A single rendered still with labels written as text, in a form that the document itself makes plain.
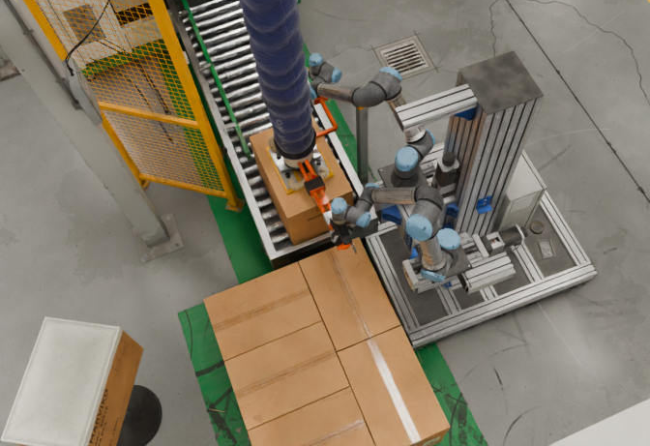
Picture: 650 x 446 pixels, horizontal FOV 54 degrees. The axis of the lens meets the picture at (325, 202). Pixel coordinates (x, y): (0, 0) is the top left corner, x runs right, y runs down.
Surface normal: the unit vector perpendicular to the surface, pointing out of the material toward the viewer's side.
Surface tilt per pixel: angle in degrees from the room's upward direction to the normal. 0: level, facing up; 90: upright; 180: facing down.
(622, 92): 0
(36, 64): 90
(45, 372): 0
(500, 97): 0
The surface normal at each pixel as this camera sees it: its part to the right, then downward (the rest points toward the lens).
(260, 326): -0.06, -0.47
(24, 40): 0.38, 0.80
